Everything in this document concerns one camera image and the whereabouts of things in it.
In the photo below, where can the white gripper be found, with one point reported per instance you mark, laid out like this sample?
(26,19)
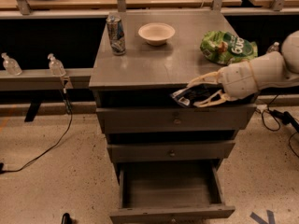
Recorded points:
(237,79)

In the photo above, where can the dark blue rxbar wrapper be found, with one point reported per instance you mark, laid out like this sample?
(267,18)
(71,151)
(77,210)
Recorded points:
(187,96)

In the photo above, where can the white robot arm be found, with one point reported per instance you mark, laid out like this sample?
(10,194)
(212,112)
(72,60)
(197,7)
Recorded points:
(278,69)

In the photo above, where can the grey top drawer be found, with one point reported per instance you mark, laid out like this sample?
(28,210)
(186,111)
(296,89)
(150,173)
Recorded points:
(174,119)

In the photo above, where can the grey middle drawer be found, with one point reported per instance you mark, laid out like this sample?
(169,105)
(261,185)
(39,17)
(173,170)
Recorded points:
(173,151)

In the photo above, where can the grey wooden drawer cabinet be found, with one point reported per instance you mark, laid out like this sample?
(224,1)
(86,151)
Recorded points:
(146,75)

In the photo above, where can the grey open bottom drawer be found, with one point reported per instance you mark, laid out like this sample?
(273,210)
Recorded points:
(169,192)

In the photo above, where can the black object floor bottom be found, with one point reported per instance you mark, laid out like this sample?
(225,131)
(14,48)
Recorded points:
(66,219)

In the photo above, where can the green snack bag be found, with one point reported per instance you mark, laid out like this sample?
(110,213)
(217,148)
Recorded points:
(225,48)

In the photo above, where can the clear water bottle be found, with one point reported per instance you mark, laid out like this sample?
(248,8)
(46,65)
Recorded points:
(273,47)

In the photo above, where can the white paper bowl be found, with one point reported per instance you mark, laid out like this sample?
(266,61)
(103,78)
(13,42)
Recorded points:
(156,34)

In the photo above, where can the tall drink can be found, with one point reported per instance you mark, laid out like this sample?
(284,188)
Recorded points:
(116,34)

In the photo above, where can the clear pump bottle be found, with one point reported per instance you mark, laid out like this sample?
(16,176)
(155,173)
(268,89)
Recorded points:
(56,66)
(11,65)

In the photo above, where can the clear pump bottle far left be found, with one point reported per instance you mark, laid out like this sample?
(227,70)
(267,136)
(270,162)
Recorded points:
(11,65)

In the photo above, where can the grey metal rail shelf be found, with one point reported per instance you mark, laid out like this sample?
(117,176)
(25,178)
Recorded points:
(43,80)

